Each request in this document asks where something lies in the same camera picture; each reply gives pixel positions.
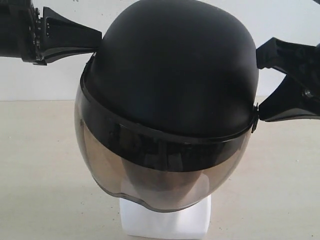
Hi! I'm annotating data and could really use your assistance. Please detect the white mannequin head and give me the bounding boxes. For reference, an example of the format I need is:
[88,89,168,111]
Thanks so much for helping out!
[119,172,212,237]

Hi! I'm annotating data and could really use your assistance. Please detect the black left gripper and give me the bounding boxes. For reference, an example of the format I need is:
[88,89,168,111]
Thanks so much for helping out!
[0,0,102,66]

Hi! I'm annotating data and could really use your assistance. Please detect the black helmet with tinted visor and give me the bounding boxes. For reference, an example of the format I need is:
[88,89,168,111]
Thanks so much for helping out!
[74,0,259,202]

